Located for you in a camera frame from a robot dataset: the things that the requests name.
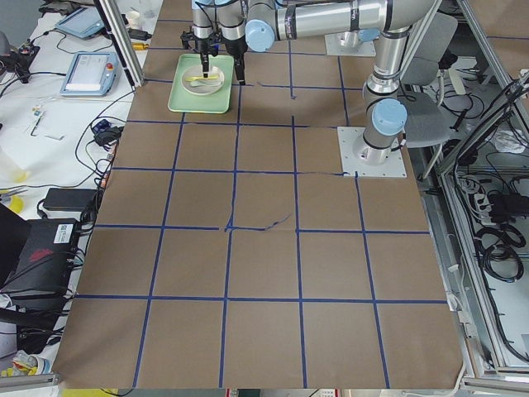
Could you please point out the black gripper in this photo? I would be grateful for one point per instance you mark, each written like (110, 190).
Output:
(237, 48)
(203, 45)

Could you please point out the yellow plastic fork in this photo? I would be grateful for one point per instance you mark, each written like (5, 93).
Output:
(197, 78)

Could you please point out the white round plate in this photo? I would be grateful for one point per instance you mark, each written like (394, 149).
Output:
(196, 70)

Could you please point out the light green plastic spoon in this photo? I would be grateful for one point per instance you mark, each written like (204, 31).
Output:
(206, 83)

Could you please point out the light green plastic tray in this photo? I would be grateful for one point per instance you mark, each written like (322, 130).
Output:
(181, 100)

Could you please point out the white paper cup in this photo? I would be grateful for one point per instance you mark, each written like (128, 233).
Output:
(134, 19)

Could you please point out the near blue teach pendant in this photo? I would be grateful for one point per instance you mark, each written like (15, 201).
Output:
(90, 74)

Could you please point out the blue teach pendant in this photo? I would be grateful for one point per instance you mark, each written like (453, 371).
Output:
(90, 74)
(82, 23)

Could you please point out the far blue teach pendant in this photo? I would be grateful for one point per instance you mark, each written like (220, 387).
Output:
(82, 23)

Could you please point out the grey office chair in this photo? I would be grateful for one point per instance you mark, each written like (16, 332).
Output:
(425, 124)

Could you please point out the black power adapter brick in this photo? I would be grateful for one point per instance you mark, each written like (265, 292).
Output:
(68, 200)

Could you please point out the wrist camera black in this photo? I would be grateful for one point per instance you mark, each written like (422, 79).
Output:
(188, 38)

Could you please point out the aluminium frame post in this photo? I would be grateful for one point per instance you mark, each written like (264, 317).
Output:
(116, 28)

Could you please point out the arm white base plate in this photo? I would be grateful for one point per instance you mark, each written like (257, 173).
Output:
(358, 159)
(351, 43)

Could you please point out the aluminium side rail frame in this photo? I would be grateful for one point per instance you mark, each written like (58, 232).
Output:
(482, 176)

